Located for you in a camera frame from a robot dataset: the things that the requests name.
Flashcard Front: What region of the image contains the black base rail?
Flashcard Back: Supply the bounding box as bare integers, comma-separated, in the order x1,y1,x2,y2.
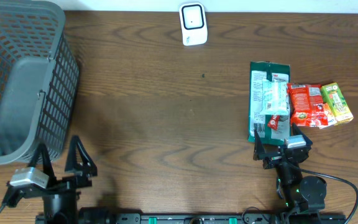
35,212,347,224

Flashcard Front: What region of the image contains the green tea carton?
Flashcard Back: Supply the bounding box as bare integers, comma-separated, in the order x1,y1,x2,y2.
321,83,354,125

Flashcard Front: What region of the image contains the light green wipes pack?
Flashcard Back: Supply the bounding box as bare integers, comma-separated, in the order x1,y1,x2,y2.
260,80,290,116

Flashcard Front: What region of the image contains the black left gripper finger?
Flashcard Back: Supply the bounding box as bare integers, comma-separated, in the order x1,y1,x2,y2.
65,136,98,177
27,143,56,187

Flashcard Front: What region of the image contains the green white glove package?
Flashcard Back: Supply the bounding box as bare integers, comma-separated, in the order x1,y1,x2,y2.
248,62,290,146

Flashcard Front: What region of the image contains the red chips bag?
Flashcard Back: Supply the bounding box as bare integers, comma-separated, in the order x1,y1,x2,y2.
287,83,328,127

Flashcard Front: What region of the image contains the grey plastic basket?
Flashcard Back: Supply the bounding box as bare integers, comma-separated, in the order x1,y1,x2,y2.
0,1,80,165

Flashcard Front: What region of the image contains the orange tissue pack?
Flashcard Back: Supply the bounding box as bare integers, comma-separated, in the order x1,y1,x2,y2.
319,103,337,129

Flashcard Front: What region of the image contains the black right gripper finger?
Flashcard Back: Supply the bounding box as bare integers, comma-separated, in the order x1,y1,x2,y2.
291,123,313,146
253,129,265,161

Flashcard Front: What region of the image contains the slim red snack packet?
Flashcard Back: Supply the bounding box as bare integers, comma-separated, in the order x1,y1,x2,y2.
267,115,280,131

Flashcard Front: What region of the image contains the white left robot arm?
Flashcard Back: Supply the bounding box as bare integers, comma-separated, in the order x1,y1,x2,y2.
1,136,116,224

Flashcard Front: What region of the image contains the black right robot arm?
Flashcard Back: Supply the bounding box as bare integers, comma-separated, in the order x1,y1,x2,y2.
254,124,327,213

